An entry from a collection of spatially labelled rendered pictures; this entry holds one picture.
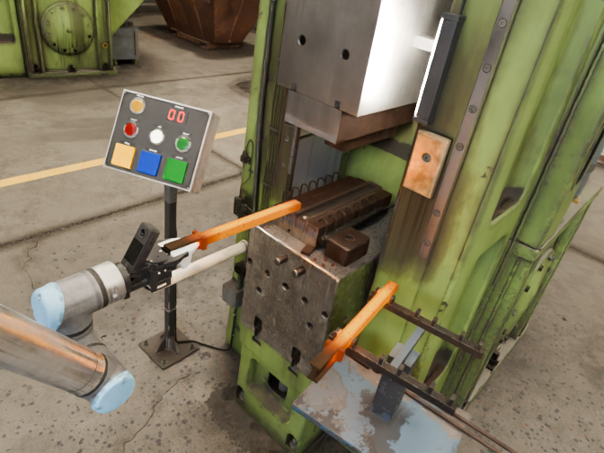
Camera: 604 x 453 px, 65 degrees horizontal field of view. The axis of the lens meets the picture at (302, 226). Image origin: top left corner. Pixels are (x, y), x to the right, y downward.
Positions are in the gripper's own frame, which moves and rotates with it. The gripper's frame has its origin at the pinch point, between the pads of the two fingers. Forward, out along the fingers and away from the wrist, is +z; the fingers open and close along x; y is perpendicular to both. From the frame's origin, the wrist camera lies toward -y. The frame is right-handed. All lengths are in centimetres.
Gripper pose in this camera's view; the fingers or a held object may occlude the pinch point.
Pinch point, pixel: (192, 241)
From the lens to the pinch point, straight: 121.0
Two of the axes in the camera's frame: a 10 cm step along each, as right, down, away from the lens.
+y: -1.4, 8.4, 5.3
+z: 6.7, -3.1, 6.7
